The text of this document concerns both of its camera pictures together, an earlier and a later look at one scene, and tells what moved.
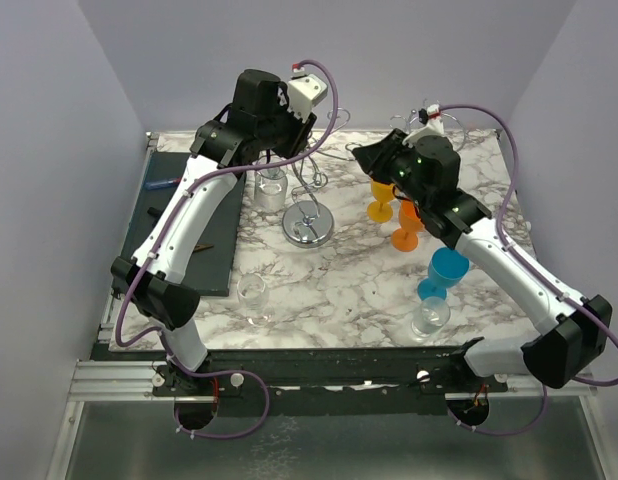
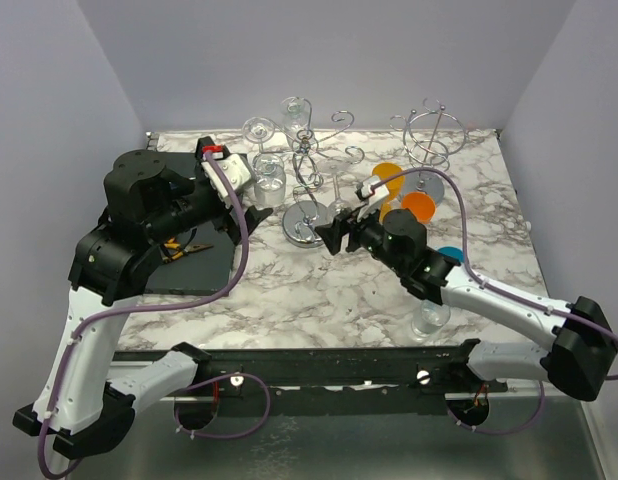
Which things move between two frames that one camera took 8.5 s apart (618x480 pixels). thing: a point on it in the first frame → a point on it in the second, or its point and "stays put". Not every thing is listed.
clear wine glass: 254,295 → 336,166
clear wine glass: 270,189 stays put
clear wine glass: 433,314 stays put
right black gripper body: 394,163 → 372,240
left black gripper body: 281,132 → 190,205
